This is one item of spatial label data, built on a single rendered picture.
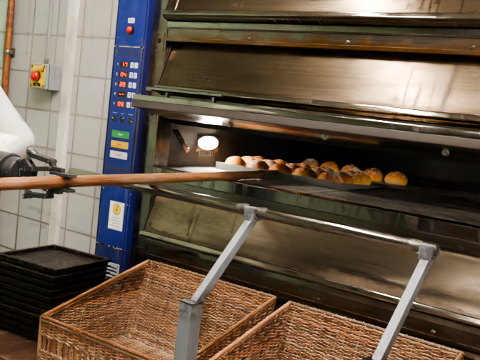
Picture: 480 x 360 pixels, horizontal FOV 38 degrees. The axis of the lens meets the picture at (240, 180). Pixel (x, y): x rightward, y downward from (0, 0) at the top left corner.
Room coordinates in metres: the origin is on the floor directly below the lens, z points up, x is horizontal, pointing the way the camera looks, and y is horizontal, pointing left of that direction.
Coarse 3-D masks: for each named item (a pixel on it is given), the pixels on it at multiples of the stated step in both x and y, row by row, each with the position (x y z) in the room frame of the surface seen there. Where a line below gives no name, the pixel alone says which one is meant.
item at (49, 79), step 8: (32, 64) 2.84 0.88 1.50; (40, 64) 2.81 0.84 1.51; (48, 64) 2.79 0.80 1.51; (40, 72) 2.80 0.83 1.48; (48, 72) 2.79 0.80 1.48; (56, 72) 2.83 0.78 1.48; (32, 80) 2.83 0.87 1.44; (40, 80) 2.80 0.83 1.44; (48, 80) 2.80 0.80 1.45; (56, 80) 2.83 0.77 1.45; (32, 88) 2.84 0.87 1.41; (40, 88) 2.80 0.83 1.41; (48, 88) 2.80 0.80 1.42; (56, 88) 2.83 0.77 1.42
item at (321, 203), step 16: (240, 192) 2.29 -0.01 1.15; (256, 192) 2.26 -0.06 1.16; (272, 192) 2.22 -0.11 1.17; (288, 192) 2.19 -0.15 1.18; (304, 208) 2.15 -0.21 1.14; (320, 208) 2.12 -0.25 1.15; (336, 208) 2.09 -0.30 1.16; (352, 208) 2.06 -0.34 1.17; (368, 208) 2.03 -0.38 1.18; (384, 208) 2.05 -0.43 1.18; (400, 224) 1.97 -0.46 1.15; (416, 224) 1.94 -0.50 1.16; (432, 224) 1.91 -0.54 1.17; (448, 224) 1.89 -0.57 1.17; (464, 224) 1.88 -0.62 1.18; (464, 240) 1.86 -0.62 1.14
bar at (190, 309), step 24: (72, 168) 2.23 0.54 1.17; (144, 192) 2.04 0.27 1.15; (168, 192) 1.98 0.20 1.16; (192, 192) 1.95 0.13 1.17; (264, 216) 1.79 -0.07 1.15; (288, 216) 1.75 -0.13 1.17; (240, 240) 1.77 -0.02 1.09; (360, 240) 1.64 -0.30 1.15; (384, 240) 1.59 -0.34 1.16; (408, 240) 1.56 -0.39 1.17; (216, 264) 1.72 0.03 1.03; (408, 288) 1.48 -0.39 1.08; (192, 312) 1.62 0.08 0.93; (408, 312) 1.46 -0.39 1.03; (192, 336) 1.63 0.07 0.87; (384, 336) 1.41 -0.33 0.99
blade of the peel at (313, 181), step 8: (216, 168) 2.74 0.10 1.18; (224, 168) 2.72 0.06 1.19; (232, 168) 2.70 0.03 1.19; (240, 168) 2.67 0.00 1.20; (248, 168) 2.65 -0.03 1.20; (280, 176) 2.57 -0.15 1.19; (288, 176) 2.55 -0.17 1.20; (296, 176) 2.53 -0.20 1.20; (304, 176) 2.51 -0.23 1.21; (312, 184) 2.49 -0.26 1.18; (320, 184) 2.48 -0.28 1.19; (328, 184) 2.46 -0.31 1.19; (336, 184) 2.44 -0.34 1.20; (344, 184) 2.45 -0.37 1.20; (352, 184) 2.50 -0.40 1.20; (360, 184) 2.56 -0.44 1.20
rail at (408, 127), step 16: (144, 96) 2.37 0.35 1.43; (160, 96) 2.33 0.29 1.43; (256, 112) 2.10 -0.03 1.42; (272, 112) 2.07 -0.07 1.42; (288, 112) 2.04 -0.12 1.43; (304, 112) 2.01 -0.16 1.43; (384, 128) 1.86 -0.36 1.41; (400, 128) 1.84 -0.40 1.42; (416, 128) 1.81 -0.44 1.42; (432, 128) 1.79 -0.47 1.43; (448, 128) 1.77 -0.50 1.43
